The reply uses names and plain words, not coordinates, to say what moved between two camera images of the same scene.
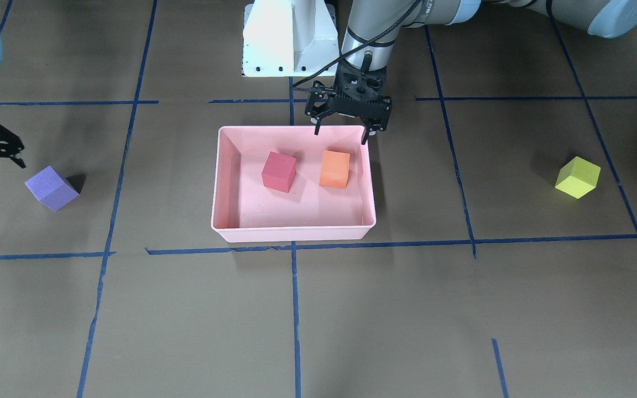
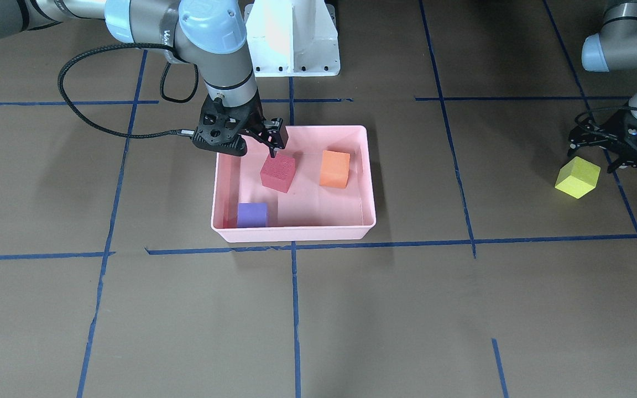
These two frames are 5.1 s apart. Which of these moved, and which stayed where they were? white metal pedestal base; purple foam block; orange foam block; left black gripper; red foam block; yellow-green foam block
Moved: purple foam block; left black gripper
Stayed: yellow-green foam block; orange foam block; red foam block; white metal pedestal base
